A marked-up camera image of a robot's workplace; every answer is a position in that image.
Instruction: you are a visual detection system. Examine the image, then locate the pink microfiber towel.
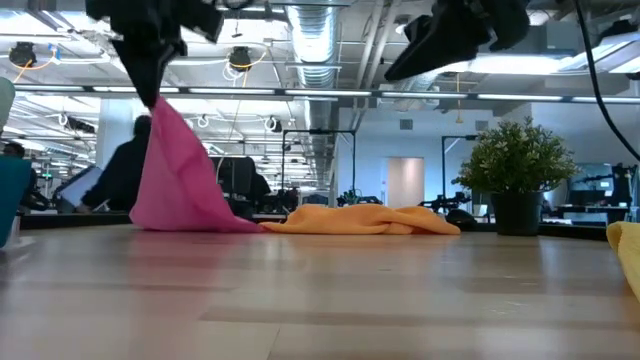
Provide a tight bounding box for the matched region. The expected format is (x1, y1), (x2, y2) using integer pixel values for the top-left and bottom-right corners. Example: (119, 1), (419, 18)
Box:
(129, 95), (261, 234)

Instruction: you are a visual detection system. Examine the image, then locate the long linear ceiling light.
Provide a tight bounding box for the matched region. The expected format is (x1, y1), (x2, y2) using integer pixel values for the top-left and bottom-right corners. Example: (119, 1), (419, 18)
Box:
(0, 84), (640, 105)

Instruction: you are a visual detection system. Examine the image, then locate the silver ventilation duct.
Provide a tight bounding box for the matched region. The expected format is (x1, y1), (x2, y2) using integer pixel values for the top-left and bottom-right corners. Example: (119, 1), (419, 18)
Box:
(285, 4), (342, 151)

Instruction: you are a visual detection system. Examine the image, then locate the black dome-shaped object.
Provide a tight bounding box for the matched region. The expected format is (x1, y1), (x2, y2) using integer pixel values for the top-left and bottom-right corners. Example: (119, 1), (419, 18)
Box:
(444, 208), (479, 232)

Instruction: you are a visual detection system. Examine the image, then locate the white building column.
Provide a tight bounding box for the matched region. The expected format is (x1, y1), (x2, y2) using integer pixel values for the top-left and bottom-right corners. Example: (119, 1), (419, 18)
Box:
(94, 97), (151, 169)

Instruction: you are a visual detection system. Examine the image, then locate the black background monitor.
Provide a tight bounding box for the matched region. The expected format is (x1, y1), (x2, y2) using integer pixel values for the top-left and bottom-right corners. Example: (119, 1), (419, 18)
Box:
(212, 156), (257, 199)

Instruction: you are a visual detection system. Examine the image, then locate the black metal stand frame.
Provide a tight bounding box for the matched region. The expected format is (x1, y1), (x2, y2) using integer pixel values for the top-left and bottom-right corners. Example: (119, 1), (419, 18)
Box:
(440, 133), (479, 201)
(281, 128), (357, 206)

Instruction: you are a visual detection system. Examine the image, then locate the yellow microfiber towel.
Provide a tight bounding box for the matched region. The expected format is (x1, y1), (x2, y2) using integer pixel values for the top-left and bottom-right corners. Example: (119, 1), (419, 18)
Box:
(606, 221), (640, 301)

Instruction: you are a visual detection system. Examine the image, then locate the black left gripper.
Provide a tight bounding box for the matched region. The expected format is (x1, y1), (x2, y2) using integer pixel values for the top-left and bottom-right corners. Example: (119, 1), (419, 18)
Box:
(84, 0), (225, 109)

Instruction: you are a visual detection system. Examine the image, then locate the person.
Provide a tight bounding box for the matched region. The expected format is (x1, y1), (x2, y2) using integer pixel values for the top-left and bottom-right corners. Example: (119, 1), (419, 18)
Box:
(79, 114), (154, 214)
(1, 142), (37, 211)
(249, 172), (273, 201)

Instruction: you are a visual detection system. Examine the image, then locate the teal plastic bin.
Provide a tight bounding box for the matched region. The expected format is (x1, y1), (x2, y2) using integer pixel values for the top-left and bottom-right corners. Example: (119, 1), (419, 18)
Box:
(0, 155), (32, 250)

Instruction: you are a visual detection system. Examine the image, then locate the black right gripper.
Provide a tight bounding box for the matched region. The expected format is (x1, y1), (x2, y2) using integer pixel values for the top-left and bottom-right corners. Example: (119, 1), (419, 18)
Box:
(384, 0), (531, 81)

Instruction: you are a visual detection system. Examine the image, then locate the black ceiling-mounted device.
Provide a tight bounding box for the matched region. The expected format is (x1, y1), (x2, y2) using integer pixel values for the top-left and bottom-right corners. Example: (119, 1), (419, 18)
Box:
(9, 42), (37, 68)
(228, 45), (254, 72)

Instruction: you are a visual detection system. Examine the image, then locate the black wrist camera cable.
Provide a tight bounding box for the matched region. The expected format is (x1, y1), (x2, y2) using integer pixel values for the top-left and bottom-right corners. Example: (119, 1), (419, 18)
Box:
(573, 0), (640, 162)

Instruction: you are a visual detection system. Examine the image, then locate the orange microfiber towel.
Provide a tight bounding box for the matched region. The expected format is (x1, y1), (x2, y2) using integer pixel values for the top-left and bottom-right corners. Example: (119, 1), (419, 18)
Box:
(259, 203), (461, 236)

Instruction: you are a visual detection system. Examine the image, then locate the green potted plant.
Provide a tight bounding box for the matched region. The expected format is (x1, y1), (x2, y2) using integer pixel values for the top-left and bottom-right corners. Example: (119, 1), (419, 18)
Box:
(452, 117), (581, 237)

